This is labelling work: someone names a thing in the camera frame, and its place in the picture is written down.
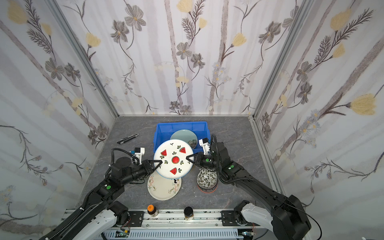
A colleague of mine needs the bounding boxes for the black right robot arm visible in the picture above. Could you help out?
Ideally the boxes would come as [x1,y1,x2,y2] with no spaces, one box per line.
[186,142,312,240]

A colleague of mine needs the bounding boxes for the black lid jar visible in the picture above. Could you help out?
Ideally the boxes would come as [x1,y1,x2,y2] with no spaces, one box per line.
[184,207,194,221]

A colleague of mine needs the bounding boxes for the green floral plate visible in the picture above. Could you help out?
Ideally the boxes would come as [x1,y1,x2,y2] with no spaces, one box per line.
[171,130,198,149]

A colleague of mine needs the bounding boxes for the aluminium rail frame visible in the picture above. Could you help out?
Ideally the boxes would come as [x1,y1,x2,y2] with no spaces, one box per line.
[56,208,307,240]

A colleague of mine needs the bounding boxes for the watermelon pattern white plate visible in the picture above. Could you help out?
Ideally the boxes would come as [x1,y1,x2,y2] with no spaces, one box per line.
[154,140,194,179]

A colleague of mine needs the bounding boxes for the black white patterned bowl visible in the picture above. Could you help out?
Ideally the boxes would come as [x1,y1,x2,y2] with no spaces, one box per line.
[197,169,218,189]

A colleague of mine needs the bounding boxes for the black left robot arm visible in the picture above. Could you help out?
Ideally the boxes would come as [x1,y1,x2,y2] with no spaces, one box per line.
[41,156,163,240]

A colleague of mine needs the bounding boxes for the orange lid jar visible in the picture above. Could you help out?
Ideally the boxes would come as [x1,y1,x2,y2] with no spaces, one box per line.
[147,205,159,218]

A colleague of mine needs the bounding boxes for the cream floral plate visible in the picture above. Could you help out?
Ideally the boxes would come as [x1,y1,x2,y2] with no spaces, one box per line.
[147,172,182,201]

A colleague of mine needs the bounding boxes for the blue plastic bin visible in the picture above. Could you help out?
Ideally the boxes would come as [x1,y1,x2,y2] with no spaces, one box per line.
[153,121,211,152]

